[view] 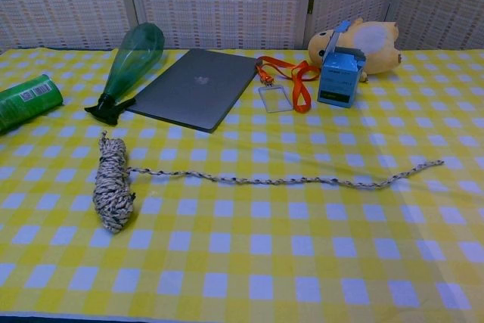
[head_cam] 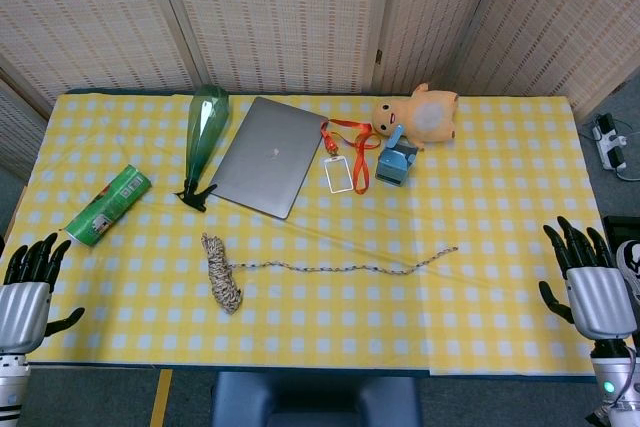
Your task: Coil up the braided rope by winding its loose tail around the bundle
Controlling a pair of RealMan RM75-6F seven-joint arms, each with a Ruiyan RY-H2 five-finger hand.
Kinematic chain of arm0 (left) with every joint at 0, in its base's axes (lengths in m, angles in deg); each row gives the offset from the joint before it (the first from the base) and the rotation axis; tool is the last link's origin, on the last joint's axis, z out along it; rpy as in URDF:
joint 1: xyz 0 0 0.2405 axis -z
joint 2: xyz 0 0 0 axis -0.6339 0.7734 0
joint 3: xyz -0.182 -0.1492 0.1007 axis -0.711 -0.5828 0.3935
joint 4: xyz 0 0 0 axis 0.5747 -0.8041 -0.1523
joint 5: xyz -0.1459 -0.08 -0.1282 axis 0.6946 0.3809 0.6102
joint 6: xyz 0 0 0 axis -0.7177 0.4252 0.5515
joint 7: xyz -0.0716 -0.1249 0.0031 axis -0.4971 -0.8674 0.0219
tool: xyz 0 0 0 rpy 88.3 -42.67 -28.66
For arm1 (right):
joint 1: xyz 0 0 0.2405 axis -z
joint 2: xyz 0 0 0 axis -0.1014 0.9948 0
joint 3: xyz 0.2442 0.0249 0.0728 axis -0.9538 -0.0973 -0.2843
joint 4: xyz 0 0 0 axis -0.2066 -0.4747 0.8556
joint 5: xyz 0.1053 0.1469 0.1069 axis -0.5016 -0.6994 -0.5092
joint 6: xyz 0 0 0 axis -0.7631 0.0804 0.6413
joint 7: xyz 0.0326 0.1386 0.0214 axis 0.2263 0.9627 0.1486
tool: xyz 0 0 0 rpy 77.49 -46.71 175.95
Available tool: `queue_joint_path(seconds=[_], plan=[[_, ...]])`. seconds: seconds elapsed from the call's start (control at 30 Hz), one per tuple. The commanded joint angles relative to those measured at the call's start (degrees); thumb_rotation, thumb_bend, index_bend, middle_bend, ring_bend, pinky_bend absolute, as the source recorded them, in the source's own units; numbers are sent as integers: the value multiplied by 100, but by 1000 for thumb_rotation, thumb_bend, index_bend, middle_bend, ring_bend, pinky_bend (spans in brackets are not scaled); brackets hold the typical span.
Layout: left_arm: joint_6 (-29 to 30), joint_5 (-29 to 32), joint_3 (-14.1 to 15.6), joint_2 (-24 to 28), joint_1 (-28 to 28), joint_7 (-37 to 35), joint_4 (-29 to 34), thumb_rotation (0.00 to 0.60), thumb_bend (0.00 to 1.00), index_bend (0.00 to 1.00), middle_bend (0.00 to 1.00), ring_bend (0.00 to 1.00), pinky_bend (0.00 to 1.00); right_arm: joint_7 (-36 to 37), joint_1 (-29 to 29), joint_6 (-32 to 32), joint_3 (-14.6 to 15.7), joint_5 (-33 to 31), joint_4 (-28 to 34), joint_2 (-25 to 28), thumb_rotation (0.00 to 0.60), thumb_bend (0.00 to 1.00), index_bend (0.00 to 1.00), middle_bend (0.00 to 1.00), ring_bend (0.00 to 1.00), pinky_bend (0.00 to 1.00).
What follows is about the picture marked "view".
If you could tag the clear badge holder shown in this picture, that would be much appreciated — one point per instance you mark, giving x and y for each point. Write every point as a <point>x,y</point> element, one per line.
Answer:
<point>276,99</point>

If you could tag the grey laptop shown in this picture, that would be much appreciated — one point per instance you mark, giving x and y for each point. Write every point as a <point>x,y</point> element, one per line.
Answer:
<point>196,88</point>

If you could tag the yellow white checkered tablecloth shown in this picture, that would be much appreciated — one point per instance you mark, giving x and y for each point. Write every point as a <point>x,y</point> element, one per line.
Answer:
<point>242,243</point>

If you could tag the blue cardboard box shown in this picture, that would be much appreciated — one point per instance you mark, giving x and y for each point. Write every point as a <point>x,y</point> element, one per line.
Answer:
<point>337,84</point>

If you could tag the green plastic bottle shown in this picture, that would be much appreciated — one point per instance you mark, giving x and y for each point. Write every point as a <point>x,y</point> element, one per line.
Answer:
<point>132,62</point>

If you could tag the black bottle neck piece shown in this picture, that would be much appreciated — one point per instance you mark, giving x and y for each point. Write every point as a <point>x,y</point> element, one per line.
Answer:
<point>107,111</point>

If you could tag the white woven folding screen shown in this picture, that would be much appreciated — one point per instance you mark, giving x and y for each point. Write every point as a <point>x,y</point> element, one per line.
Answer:
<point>227,1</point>

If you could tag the brass screen hinge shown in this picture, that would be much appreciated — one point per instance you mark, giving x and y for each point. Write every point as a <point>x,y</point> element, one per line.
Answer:
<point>311,3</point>

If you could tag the yellow plush toy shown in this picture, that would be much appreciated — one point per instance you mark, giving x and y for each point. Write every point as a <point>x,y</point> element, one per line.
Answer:
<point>378,54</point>

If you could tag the green cylindrical can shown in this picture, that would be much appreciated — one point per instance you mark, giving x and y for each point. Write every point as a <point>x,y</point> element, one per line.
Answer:
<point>26,103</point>

